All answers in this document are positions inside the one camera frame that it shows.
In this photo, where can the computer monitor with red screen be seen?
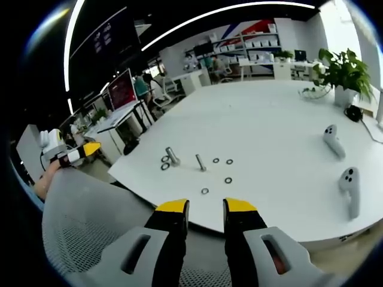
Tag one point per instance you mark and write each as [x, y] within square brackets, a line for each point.
[121, 91]

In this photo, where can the white office chair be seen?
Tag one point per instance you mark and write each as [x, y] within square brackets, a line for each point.
[167, 91]

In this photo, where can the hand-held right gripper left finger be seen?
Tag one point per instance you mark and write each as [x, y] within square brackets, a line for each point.
[167, 239]

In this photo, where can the small black monitor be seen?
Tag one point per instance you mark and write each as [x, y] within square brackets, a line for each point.
[300, 55]

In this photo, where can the thin threaded steel stud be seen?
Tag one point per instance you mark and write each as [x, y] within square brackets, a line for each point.
[200, 163]

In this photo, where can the thick threaded steel stud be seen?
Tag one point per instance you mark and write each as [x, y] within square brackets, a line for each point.
[172, 156]

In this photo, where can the grey mesh office chair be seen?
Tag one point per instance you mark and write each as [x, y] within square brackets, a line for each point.
[89, 227]

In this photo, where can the curved ceiling light strip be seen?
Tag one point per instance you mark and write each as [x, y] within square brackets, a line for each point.
[70, 39]
[215, 13]

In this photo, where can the white handheld controller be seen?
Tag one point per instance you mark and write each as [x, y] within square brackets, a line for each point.
[350, 188]
[332, 139]

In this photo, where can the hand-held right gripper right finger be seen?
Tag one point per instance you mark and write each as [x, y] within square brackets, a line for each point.
[254, 239]

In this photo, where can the white desk with black legs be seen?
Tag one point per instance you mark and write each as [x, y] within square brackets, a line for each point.
[125, 115]

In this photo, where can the white storage shelf with bins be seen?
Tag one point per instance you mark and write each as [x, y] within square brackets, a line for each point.
[251, 48]

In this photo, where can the green plant in white pot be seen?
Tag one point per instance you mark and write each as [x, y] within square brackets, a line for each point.
[344, 74]

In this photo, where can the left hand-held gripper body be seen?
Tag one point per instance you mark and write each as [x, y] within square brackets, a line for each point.
[52, 142]

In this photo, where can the large dark steel washer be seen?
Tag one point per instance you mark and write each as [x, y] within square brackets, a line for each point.
[165, 158]
[164, 166]

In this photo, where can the small green potted plant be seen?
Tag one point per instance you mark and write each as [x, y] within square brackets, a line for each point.
[284, 55]

